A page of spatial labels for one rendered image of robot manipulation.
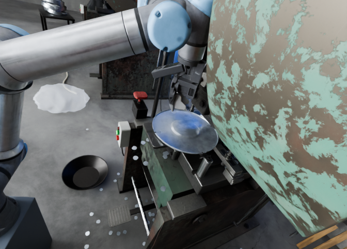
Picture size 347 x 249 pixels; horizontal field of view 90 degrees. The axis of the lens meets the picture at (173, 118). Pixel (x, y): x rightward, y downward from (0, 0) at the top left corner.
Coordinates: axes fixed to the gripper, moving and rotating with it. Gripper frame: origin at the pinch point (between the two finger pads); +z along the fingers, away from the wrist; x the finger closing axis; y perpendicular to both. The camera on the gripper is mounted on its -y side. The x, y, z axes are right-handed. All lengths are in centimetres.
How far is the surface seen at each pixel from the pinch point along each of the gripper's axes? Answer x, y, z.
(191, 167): -7.0, 15.2, 19.0
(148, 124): -1.8, -7.6, 11.5
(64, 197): -20, -53, 87
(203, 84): 11.3, 7.5, -7.0
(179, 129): 2.4, 5.0, 11.2
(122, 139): 2.3, -22.7, 33.7
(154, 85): 141, -64, 86
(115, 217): -20, -13, 72
